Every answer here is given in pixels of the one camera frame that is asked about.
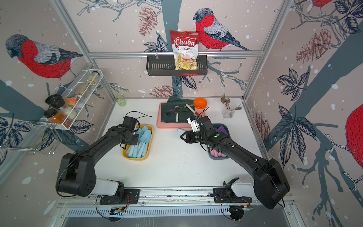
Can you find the Chuba cassava chips bag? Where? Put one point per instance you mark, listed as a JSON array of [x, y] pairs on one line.
[[185, 49]]

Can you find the black lid spice jar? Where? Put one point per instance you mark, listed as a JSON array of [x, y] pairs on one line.
[[55, 101]]

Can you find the purple shovel pink handle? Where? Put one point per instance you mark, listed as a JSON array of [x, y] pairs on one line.
[[221, 129]]

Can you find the orange spice jar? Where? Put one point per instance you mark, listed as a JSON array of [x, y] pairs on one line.
[[54, 116]]

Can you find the orange bowl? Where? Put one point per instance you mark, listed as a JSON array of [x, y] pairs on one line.
[[200, 103]]

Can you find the yellow plastic tray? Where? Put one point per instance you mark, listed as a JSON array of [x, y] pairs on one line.
[[139, 153]]

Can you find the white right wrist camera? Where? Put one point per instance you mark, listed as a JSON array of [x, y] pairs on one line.
[[192, 121]]

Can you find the light blue shovel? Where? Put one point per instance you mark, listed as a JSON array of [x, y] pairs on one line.
[[141, 144], [181, 130]]

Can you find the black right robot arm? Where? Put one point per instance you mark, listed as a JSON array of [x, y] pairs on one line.
[[270, 182]]

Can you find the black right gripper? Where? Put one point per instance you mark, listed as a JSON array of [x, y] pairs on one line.
[[189, 137]]

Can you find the black wire basket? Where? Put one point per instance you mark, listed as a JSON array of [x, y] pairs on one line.
[[164, 66]]

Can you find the dark green cloth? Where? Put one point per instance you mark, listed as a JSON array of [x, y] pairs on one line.
[[183, 114]]

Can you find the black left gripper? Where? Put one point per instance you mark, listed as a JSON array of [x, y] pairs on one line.
[[135, 142]]

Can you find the white handled small spoon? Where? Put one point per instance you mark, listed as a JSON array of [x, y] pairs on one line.
[[177, 115]]

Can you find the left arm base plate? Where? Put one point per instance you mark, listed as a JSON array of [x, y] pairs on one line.
[[122, 196]]

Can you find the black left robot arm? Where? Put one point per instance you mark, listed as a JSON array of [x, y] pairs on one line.
[[76, 175]]

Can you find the small green glass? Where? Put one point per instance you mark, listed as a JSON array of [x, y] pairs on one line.
[[120, 100]]

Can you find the clear cup with utensils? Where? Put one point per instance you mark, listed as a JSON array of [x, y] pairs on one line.
[[228, 111]]

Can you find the white handled knife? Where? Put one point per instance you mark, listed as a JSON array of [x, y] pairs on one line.
[[190, 108]]

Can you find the teal storage box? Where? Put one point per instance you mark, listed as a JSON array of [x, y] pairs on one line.
[[216, 155]]

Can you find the dark metal spoon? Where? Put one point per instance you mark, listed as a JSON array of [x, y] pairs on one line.
[[169, 112]]

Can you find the white wire spice rack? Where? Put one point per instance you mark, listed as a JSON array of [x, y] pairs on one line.
[[85, 85]]

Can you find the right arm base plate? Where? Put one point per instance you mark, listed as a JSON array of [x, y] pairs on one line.
[[236, 190]]

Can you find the pink cutting board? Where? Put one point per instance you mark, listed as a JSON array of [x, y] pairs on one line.
[[173, 125]]

